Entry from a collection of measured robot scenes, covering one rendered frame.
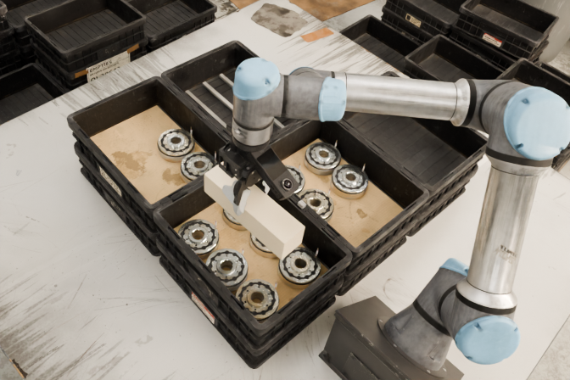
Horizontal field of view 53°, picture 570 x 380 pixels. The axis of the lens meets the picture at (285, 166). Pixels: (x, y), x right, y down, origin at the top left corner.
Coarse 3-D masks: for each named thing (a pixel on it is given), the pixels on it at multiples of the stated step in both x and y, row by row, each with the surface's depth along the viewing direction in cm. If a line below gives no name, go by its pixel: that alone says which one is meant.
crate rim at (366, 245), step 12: (312, 120) 162; (288, 132) 158; (348, 132) 161; (384, 156) 156; (396, 168) 153; (408, 180) 151; (420, 204) 147; (396, 216) 143; (384, 228) 140; (372, 240) 137; (360, 252) 135
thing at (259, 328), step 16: (192, 192) 141; (160, 208) 137; (160, 224) 134; (320, 224) 139; (176, 240) 131; (336, 240) 136; (192, 256) 129; (208, 272) 127; (336, 272) 131; (224, 288) 125; (240, 304) 123; (288, 304) 124; (256, 320) 121; (272, 320) 121
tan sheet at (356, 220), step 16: (288, 160) 165; (320, 176) 162; (368, 192) 160; (336, 208) 155; (352, 208) 156; (368, 208) 156; (384, 208) 157; (400, 208) 157; (336, 224) 152; (352, 224) 152; (368, 224) 153; (384, 224) 153; (352, 240) 149
